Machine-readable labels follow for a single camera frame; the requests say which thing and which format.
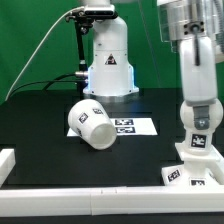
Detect white front border rail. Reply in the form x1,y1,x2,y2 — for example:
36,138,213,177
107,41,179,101
0,186,224,217

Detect black camera on stand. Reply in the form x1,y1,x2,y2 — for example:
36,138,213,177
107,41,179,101
65,5,117,98

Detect white lamp base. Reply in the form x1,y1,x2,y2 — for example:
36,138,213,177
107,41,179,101
161,143,224,187

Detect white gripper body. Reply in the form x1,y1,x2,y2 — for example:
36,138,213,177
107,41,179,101
179,36,218,107

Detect white left border block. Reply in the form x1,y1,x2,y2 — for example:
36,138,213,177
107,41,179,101
0,149,16,187

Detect white lamp bulb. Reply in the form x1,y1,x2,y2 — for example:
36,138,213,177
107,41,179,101
180,99,223,155

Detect white marker sheet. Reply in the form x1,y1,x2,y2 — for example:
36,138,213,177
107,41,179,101
67,118,157,137

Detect white lamp shade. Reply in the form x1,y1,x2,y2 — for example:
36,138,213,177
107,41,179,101
68,99,117,150

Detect white camera cable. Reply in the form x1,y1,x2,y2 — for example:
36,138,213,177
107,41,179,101
4,9,76,103

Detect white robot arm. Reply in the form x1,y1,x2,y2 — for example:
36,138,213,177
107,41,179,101
83,0,224,130

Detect black cable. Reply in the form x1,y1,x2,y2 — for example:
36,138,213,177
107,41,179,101
6,73,88,101

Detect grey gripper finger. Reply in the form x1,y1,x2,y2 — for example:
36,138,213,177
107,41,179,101
193,106,210,130

